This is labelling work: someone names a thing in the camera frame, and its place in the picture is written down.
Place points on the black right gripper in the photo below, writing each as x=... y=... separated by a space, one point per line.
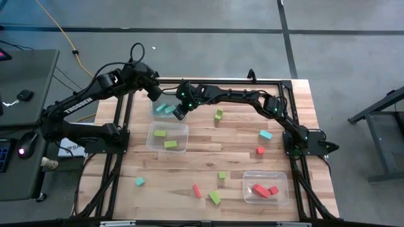
x=189 y=94

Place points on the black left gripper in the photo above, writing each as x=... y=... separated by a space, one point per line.
x=148 y=75

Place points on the blue foam block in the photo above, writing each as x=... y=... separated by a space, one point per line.
x=161 y=107
x=169 y=109
x=265 y=134

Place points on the green arch foam block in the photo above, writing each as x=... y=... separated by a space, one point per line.
x=217 y=116

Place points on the green foam cube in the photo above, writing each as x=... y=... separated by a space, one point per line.
x=222 y=175

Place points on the blue foam cube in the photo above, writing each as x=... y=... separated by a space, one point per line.
x=139 y=181

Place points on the orange-red foam block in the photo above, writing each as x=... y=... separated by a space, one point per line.
x=197 y=191
x=256 y=188
x=266 y=194

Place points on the orange-red foam cube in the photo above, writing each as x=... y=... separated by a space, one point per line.
x=260 y=150
x=274 y=190

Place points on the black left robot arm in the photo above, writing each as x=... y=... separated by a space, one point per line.
x=75 y=105

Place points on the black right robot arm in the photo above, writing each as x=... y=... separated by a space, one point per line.
x=240 y=94

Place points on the clear plastic bin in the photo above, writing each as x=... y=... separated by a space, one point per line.
x=154 y=113
x=281 y=176
x=180 y=129

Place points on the white printed card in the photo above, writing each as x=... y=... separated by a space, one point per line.
x=67 y=150

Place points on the white roll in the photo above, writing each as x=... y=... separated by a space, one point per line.
x=49 y=163

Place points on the dark grey desk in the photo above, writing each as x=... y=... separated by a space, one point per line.
x=28 y=69

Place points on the small black device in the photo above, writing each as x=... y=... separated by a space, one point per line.
x=24 y=95

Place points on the black computer mouse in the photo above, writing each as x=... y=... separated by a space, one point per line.
x=28 y=142

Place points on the black desk wheel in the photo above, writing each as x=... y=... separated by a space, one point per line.
x=41 y=197

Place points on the pink lit screen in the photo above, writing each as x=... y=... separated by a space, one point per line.
x=3 y=55

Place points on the black keyboard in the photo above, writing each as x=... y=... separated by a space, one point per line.
x=3 y=157

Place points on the black metal stand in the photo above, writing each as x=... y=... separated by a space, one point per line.
x=378 y=104

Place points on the black aluminium table frame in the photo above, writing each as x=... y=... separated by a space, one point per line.
x=227 y=81

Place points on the black frame bracket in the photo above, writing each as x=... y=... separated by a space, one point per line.
x=251 y=75

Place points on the silver edge bracket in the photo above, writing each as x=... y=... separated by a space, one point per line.
x=293 y=224
x=117 y=224

